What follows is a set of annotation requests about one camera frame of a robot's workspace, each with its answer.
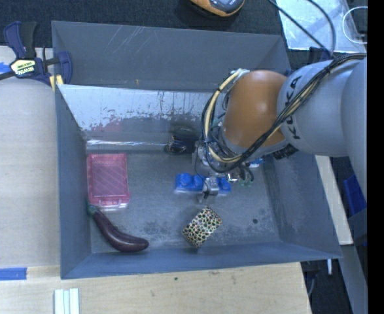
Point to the blue toy brick plate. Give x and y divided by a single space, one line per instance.
186 182

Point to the black rounded object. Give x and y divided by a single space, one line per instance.
180 142

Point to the grey metal bin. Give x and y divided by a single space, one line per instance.
165 214

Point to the leopard print tape roll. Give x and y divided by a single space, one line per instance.
202 227

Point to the pink clear plastic box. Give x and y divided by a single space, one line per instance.
108 180

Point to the purple toy eggplant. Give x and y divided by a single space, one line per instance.
119 237

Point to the pale wood board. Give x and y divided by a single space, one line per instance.
25 175

